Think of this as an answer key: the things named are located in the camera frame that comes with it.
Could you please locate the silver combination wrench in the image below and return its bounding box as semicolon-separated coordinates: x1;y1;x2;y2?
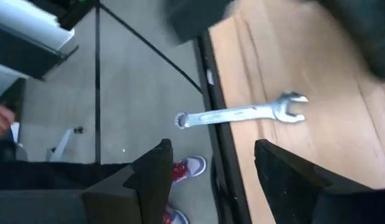
174;91;310;130

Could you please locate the white metal leg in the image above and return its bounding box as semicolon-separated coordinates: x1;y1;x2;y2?
45;125;85;162

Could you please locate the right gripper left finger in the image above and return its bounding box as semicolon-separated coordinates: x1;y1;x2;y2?
0;138;175;224

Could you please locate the white black panel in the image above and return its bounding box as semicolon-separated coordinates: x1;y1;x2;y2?
0;0;80;81

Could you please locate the person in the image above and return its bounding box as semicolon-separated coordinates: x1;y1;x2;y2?
0;103;208;224

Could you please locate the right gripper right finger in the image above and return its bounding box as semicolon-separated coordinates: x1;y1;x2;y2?
254;138;385;224

